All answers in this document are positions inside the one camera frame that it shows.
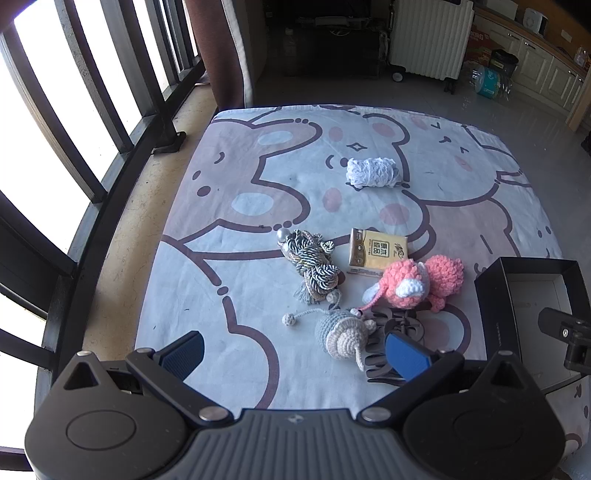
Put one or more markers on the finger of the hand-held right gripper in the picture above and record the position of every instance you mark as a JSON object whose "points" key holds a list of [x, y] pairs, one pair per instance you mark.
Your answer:
{"points": [[559, 325]]}

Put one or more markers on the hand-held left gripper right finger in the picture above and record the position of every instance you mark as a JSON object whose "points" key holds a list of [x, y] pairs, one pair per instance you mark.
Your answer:
{"points": [[406, 361]]}

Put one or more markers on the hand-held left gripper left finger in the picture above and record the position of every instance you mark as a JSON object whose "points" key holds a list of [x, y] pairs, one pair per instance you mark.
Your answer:
{"points": [[184, 356]]}

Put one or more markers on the black hair claw clip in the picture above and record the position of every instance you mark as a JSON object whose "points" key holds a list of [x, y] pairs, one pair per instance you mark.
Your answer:
{"points": [[397, 321]]}

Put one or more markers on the grey crochet mouse toy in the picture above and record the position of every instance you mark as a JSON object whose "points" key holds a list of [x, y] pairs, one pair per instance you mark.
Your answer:
{"points": [[339, 334]]}

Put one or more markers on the black cardboard box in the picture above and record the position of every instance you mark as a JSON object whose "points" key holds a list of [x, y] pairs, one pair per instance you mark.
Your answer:
{"points": [[493, 295]]}

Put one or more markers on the pink crochet toy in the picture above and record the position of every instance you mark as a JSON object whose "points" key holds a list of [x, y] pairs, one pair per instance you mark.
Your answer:
{"points": [[415, 277]]}

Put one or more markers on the cartoon printed blanket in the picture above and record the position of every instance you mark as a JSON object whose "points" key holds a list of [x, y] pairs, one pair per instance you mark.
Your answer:
{"points": [[249, 286]]}

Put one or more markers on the yellow tissue packet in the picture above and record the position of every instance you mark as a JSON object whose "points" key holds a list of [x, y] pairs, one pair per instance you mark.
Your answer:
{"points": [[376, 251]]}

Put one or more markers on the white crochet pouch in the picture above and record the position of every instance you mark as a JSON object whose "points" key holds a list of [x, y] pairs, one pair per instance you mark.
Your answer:
{"points": [[371, 173]]}

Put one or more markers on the pack of water bottles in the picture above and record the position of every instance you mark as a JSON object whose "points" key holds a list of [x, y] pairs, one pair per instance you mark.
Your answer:
{"points": [[489, 83]]}

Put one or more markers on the cream cabinet row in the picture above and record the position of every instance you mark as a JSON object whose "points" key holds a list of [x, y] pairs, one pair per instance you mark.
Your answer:
{"points": [[545, 69]]}

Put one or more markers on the black window railing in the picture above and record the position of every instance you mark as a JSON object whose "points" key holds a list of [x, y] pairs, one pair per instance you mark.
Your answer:
{"points": [[115, 106]]}

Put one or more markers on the black bag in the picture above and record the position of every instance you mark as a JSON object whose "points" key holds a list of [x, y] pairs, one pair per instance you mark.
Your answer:
{"points": [[504, 62]]}

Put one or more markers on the red carton box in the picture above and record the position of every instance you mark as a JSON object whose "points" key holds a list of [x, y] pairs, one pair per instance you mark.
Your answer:
{"points": [[478, 44]]}

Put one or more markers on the small white appliance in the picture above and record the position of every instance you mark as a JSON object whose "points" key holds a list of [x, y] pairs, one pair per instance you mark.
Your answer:
{"points": [[535, 22]]}

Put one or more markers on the brown curtain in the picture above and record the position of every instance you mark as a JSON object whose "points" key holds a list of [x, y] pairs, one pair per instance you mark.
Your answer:
{"points": [[231, 50]]}

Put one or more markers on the white oil radiator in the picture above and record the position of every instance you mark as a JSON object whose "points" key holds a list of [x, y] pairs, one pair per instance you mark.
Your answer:
{"points": [[429, 39]]}

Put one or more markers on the dark low cabinet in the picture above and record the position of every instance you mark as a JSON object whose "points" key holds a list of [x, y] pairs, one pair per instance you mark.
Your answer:
{"points": [[323, 46]]}

